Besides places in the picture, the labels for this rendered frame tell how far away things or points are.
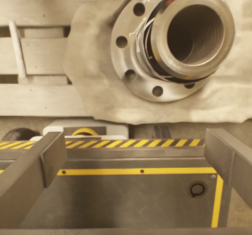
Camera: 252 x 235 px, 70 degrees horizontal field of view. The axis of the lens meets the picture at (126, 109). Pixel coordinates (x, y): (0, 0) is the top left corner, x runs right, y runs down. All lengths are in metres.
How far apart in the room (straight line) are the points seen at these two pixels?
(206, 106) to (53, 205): 0.45
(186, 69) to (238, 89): 0.32
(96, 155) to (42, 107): 0.26
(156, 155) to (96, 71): 0.25
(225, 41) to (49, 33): 0.44
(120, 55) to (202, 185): 0.34
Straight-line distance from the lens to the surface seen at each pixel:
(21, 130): 0.69
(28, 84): 0.58
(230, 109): 0.56
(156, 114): 0.48
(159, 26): 0.26
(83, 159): 0.38
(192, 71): 0.27
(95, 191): 0.42
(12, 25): 0.57
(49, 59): 0.54
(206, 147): 0.17
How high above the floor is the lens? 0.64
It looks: 76 degrees down
